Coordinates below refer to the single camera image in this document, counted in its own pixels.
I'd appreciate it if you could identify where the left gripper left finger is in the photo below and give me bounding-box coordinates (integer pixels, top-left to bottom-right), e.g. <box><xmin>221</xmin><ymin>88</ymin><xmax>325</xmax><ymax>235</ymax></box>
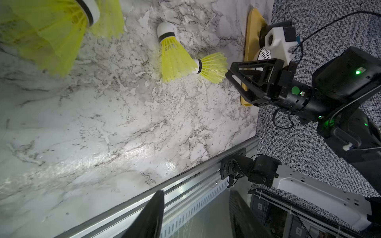
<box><xmin>122</xmin><ymin>190</ymin><xmax>164</xmax><ymax>238</ymax></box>

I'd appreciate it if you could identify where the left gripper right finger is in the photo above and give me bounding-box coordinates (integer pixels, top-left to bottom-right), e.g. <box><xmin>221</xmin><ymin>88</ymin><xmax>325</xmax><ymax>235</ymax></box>
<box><xmin>229</xmin><ymin>190</ymin><xmax>272</xmax><ymax>238</ymax></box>

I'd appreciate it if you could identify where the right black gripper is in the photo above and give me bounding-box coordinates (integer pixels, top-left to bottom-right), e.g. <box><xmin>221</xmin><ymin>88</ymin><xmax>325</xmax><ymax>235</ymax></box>
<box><xmin>226</xmin><ymin>58</ymin><xmax>312</xmax><ymax>112</ymax></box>

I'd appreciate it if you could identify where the yellow shuttlecock eight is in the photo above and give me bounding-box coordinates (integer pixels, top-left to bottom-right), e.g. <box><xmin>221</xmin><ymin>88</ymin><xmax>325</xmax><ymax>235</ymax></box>
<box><xmin>157</xmin><ymin>22</ymin><xmax>198</xmax><ymax>82</ymax></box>

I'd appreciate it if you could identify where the yellow shuttlecock four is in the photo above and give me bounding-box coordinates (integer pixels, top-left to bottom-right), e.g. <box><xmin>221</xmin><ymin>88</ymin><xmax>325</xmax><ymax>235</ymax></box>
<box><xmin>1</xmin><ymin>1</ymin><xmax>100</xmax><ymax>77</ymax></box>

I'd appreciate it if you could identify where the yellow shuttlecock three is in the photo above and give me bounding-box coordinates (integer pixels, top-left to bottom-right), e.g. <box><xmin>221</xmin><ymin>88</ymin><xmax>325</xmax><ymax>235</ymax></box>
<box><xmin>89</xmin><ymin>0</ymin><xmax>124</xmax><ymax>40</ymax></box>

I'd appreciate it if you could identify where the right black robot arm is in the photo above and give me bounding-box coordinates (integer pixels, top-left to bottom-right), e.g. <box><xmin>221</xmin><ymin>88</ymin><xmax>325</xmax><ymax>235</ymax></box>
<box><xmin>221</xmin><ymin>47</ymin><xmax>381</xmax><ymax>238</ymax></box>

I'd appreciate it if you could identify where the black dotted white plate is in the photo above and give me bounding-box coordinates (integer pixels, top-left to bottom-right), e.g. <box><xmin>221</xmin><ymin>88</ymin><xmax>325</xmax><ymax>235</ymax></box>
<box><xmin>254</xmin><ymin>47</ymin><xmax>272</xmax><ymax>61</ymax></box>

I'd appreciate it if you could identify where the yellow shuttlecock nine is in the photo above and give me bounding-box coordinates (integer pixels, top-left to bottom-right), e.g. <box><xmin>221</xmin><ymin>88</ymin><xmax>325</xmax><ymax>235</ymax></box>
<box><xmin>193</xmin><ymin>52</ymin><xmax>228</xmax><ymax>84</ymax></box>

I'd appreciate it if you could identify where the yellow tray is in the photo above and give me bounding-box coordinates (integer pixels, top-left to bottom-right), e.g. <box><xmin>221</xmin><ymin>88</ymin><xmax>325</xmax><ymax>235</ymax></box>
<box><xmin>240</xmin><ymin>8</ymin><xmax>268</xmax><ymax>107</ymax></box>

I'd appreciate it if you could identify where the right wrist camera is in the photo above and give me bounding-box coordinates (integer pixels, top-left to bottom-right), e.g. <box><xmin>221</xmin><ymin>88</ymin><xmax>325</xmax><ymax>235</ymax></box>
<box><xmin>260</xmin><ymin>20</ymin><xmax>299</xmax><ymax>68</ymax></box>

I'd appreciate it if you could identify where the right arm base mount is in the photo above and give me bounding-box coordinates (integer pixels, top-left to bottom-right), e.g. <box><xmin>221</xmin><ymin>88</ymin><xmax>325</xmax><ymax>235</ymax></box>
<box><xmin>219</xmin><ymin>148</ymin><xmax>247</xmax><ymax>188</ymax></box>

